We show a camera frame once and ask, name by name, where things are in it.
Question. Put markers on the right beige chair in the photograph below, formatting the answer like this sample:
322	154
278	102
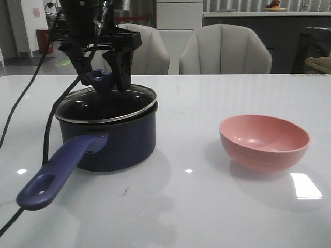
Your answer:
224	49

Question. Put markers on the pink bowl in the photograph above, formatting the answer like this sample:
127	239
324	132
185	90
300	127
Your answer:
263	143

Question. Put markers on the fruit plate on counter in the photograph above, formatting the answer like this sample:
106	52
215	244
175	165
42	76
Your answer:
274	6

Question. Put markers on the glass lid with blue knob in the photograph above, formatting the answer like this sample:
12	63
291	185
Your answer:
103	103

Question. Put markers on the red barrier tape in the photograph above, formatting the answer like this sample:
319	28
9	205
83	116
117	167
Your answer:
133	18

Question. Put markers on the beige chair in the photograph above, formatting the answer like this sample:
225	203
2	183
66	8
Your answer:
151	58
224	49

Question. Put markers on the left beige chair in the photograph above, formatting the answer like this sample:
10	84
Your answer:
151	58

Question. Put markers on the beige cushion right edge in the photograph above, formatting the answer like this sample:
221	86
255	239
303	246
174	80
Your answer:
319	65

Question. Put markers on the white cabinet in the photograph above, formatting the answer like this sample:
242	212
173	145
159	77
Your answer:
175	20

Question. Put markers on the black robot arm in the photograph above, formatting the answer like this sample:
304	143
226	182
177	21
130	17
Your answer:
100	51

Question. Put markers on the red trash bin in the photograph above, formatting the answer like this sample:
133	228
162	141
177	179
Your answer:
45	47

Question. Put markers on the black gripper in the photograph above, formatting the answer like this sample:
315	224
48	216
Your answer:
96	24

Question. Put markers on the dark blue saucepan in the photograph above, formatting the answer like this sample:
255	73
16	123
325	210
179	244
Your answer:
96	148

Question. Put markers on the dark grey counter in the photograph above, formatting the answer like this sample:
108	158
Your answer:
278	31

